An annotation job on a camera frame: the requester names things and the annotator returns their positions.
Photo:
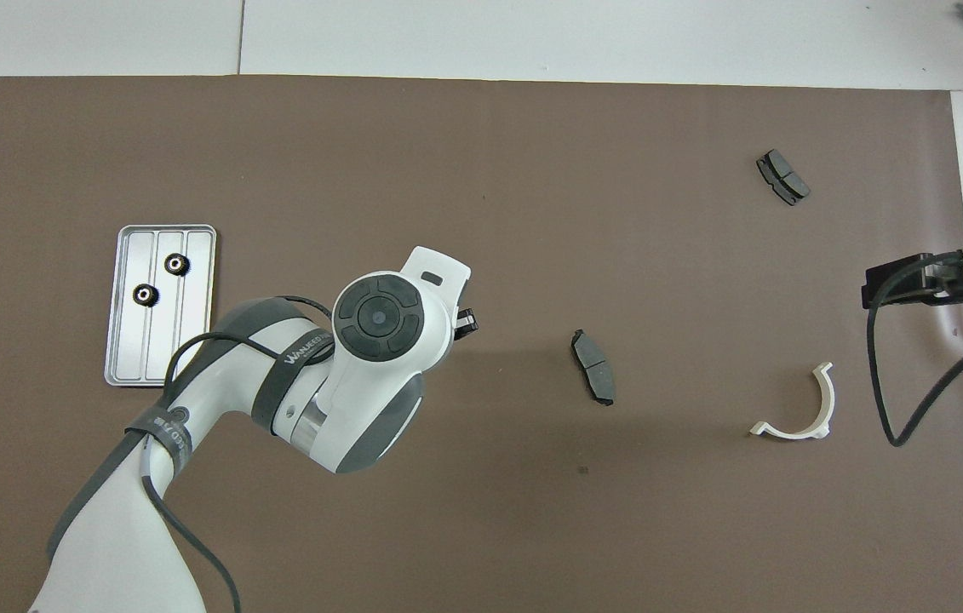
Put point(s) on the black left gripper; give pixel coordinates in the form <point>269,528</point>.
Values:
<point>464,323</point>

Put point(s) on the black bearing gear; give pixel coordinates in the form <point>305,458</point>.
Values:
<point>145,295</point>
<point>177,265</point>

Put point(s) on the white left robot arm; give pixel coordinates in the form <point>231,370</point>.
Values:
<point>379,319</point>

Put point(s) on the silver metal tray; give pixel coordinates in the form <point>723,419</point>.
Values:
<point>128,340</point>

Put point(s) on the dark grey brake pad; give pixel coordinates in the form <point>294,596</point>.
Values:
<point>593,366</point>
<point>783,177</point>

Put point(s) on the brown table mat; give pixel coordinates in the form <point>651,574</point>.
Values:
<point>481,511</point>

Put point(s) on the white curved plastic bracket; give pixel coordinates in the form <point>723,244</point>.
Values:
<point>828,400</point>

